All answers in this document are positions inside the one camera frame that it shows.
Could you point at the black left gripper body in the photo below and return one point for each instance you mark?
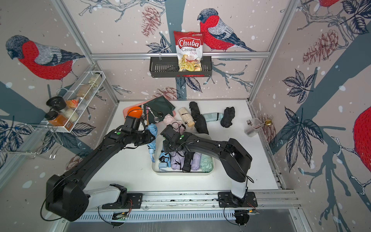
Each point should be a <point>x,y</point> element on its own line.
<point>141,137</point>

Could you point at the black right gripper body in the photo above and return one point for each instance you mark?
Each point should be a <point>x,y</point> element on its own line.
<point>168,148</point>

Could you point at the lavender umbrella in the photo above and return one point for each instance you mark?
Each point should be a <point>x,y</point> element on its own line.
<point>177,160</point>
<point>196,161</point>

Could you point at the pink umbrella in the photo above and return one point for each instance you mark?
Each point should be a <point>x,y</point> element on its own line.
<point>176,125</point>

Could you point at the beige umbrella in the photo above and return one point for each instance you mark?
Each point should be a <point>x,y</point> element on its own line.
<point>186,117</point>

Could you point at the long black umbrella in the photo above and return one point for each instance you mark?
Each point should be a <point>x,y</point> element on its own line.
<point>200,122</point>

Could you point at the mint green umbrella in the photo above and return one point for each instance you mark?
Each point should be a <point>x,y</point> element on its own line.
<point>206,163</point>

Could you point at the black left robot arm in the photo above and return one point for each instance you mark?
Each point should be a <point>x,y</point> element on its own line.
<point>65,195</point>

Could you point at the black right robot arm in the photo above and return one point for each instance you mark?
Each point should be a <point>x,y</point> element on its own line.
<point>233,156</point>

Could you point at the cream plastic storage box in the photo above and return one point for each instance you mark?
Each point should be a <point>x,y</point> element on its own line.
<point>170,171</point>

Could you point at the orange bowl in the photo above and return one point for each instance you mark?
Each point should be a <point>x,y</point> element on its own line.
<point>135,112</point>

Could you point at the pink plastic tray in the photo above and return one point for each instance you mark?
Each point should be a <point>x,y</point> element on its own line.
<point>140,105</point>

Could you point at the metal spoon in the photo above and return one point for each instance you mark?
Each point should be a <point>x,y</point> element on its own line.
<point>155,118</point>

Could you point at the dark green cloth pouch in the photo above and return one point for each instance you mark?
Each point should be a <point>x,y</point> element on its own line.
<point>160,106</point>

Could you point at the clear cutlery holder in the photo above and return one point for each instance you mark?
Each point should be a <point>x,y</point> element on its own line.
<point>255,124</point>

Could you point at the orange spice jar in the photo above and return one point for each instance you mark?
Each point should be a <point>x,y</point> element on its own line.
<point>54,118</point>

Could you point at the black lid jar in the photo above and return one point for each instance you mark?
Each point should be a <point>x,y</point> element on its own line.
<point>56,103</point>

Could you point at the red cassava chips bag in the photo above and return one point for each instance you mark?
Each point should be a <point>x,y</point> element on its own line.
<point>189,48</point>

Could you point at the white wire wall rack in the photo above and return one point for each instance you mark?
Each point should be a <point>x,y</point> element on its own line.
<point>78,99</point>

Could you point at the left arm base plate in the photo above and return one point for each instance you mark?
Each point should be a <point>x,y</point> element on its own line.
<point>127,201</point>

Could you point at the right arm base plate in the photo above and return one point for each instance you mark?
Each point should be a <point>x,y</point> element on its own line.
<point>228,200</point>

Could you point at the wire hook rack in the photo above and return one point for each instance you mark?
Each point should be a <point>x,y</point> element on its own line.
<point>30,140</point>

